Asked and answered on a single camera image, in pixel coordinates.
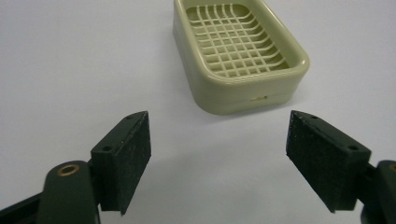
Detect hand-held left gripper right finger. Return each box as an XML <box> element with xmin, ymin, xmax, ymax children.
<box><xmin>285</xmin><ymin>109</ymin><xmax>373</xmax><ymax>215</ymax></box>

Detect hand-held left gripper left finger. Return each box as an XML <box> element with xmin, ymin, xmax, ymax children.
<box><xmin>90</xmin><ymin>110</ymin><xmax>152</xmax><ymax>217</ymax></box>

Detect pale green soap dish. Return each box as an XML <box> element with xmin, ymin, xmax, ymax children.
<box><xmin>173</xmin><ymin>0</ymin><xmax>311</xmax><ymax>116</ymax></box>

